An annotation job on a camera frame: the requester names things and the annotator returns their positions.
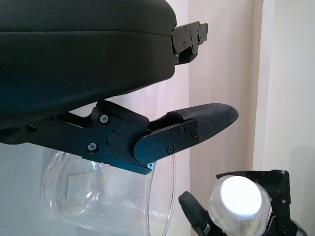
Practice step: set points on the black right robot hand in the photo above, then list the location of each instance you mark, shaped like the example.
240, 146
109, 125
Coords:
280, 191

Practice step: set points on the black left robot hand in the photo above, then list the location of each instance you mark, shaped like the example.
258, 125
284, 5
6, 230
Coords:
73, 61

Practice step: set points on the clear water bottle red label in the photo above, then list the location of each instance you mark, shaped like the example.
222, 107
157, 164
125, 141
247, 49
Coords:
216, 204

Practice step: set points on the clear glass beaker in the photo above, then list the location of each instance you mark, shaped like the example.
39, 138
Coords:
98, 196

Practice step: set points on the white bottle cap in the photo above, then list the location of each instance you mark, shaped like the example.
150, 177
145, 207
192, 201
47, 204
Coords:
241, 196

